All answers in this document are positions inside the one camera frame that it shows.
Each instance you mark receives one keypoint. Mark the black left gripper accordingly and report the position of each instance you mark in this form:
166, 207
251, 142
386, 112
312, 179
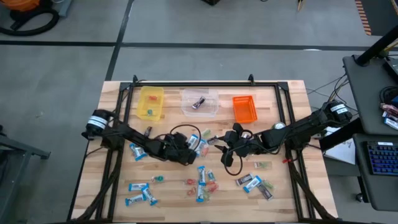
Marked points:
177, 149

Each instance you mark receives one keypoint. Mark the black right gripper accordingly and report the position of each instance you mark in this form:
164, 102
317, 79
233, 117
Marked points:
241, 147

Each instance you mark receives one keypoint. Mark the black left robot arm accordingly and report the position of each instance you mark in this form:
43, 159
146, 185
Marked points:
130, 135

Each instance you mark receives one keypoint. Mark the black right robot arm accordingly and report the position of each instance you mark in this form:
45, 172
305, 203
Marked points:
298, 127

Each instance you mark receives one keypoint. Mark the pink dark candy pack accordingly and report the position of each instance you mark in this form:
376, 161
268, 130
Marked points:
388, 108

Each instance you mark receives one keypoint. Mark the blue white candy pack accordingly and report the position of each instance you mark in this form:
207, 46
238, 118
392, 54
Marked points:
391, 123

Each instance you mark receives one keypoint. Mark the clear plastic container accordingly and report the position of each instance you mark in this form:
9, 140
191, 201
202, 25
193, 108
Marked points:
208, 109

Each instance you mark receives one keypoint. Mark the orange plastic basket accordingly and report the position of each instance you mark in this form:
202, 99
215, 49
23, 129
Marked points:
244, 109

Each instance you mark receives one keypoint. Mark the yellow plastic basket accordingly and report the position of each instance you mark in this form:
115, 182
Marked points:
150, 104

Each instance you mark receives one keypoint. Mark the green soda can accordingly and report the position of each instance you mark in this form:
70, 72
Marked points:
279, 125

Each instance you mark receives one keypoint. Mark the small red clip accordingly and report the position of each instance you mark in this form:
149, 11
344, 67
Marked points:
287, 160

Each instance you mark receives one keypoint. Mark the white paper sheet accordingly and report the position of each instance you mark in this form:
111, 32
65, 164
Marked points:
342, 154

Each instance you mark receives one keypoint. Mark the black caster wheel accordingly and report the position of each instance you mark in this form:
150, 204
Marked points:
359, 197

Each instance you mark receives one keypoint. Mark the black box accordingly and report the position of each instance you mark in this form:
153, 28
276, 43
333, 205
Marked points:
211, 1

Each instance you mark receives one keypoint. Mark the backlit black keyboard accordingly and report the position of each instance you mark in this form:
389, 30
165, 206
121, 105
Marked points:
384, 157

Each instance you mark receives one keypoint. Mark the thin wooden stick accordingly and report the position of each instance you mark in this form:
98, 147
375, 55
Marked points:
300, 4

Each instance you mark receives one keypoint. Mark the grey metal table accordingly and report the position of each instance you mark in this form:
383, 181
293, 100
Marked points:
12, 149

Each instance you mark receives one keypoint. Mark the grey box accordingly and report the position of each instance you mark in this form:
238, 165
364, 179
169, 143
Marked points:
63, 7

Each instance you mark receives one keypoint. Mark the dark floor mat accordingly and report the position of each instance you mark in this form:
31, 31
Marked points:
384, 15

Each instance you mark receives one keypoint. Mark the orange vacuum cleaner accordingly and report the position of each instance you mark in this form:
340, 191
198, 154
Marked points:
18, 3

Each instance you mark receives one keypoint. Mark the black aluminium rig frame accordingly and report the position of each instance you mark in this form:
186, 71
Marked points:
202, 84

